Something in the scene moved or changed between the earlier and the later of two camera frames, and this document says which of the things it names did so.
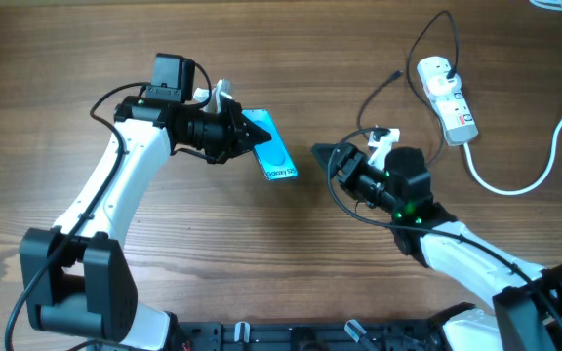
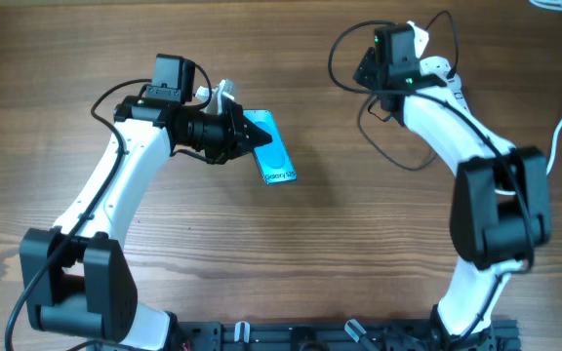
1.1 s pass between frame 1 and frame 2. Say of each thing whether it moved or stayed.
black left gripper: stayed
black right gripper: moved
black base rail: stayed
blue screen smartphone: stayed
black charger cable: moved
